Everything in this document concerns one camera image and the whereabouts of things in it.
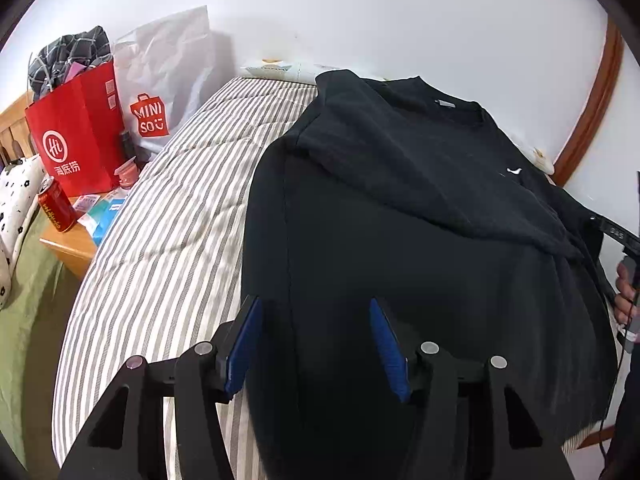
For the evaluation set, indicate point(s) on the red paper shopping bag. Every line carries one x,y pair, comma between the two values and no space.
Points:
77,128

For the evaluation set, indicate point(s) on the brown wooden door frame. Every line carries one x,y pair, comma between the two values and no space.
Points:
596,106

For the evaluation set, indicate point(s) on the blue small box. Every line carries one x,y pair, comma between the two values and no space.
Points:
108,210

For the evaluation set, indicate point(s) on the pink small cup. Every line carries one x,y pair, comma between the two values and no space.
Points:
127,174

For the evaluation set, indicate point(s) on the green bed sheet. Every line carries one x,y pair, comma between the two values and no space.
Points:
33,324

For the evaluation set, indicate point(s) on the grey striped quilted mattress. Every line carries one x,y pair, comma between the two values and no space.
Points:
168,270

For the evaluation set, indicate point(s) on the wooden bedside table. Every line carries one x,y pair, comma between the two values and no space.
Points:
73,247

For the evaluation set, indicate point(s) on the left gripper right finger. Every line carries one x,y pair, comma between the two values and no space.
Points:
476,420

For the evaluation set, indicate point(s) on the black long-sleeve sweatshirt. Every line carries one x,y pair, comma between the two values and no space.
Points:
394,190

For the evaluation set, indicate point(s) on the person's right hand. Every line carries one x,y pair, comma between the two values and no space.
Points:
624,308

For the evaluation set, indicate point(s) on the wooden headboard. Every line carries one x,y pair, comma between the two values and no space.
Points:
15,137

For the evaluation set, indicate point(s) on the white Miniso plastic bag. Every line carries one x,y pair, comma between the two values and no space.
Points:
165,70

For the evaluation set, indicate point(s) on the white patterned rolled mat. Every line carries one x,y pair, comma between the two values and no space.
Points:
306,73

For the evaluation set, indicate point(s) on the red soda can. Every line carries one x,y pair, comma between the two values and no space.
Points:
56,205

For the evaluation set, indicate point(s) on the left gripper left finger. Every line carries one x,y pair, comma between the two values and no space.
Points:
123,437

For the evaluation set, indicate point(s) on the grey plaid cloth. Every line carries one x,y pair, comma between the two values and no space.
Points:
64,58

